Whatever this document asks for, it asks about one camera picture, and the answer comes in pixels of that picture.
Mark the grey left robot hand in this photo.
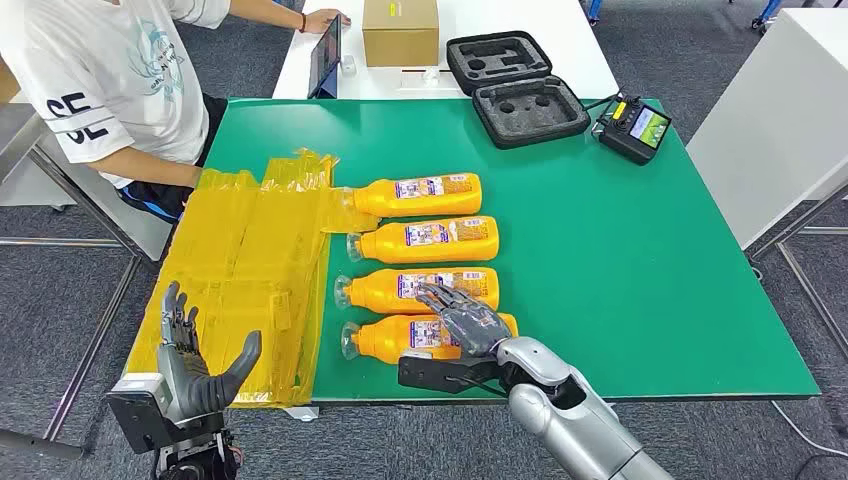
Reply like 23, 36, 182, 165
157, 281, 264, 425

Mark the person's left hand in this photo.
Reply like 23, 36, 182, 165
301, 8, 352, 34

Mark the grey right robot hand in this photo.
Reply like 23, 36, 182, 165
415, 283, 515, 359

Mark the orange detergent bottle clear cap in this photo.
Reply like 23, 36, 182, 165
345, 215, 501, 265
341, 173, 484, 220
340, 312, 520, 366
333, 266, 501, 316

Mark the black tablet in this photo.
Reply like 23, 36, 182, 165
307, 14, 344, 101

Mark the brown cardboard box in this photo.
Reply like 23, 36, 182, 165
361, 0, 441, 68

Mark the clear plastic holder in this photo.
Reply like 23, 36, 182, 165
399, 66, 458, 91

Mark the yellow taped cardboard sheet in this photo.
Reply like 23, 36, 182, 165
124, 148, 382, 409

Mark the green table mat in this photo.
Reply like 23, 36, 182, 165
205, 97, 821, 404

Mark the black foam-lined case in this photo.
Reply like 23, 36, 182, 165
445, 30, 592, 150

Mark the person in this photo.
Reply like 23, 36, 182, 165
0, 0, 352, 223

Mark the black remote controller with screen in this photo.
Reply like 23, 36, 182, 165
591, 93, 674, 167

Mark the white side table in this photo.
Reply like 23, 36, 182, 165
685, 7, 848, 362

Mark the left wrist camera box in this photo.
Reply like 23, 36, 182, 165
105, 372, 179, 456

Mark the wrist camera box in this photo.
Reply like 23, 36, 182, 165
397, 351, 508, 397
105, 372, 179, 456

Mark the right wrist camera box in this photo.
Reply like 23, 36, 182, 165
397, 351, 508, 397

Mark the black controller cable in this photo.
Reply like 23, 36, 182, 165
581, 92, 621, 115

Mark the white floor cable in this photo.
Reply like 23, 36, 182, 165
770, 399, 848, 458

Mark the black floor cable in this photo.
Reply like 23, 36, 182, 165
791, 450, 848, 480

